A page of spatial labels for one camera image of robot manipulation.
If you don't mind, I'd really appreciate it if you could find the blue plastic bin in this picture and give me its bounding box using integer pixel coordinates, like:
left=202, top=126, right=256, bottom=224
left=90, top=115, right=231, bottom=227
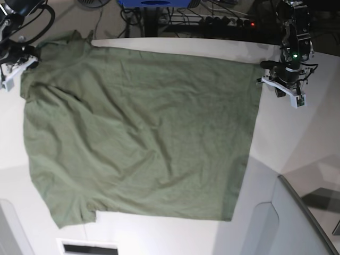
left=117, top=0, right=191, bottom=8

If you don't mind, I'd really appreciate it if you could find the black power strip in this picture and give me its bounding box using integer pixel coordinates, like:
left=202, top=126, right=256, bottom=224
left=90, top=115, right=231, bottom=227
left=169, top=14, right=238, bottom=26

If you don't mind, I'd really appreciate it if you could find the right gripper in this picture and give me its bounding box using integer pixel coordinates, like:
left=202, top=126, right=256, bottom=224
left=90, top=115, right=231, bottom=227
left=1, top=40, right=40, bottom=65

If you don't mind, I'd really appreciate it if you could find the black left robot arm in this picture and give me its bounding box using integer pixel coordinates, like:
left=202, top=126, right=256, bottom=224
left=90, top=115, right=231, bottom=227
left=260, top=1, right=318, bottom=101

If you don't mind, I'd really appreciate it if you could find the green t-shirt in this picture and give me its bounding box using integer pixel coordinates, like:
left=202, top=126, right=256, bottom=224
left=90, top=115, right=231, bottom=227
left=21, top=31, right=263, bottom=228

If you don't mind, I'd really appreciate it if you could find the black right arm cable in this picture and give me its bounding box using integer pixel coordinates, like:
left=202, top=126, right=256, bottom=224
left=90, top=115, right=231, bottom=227
left=7, top=1, right=56, bottom=46

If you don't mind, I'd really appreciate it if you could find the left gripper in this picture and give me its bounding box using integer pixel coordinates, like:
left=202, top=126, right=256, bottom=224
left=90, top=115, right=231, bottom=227
left=260, top=61, right=319, bottom=97

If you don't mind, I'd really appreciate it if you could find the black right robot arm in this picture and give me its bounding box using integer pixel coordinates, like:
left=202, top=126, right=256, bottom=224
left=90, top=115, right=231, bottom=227
left=1, top=1, right=49, bottom=65

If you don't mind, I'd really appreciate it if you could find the grey table leg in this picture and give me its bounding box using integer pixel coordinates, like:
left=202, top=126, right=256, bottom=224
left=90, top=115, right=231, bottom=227
left=142, top=7, right=162, bottom=37

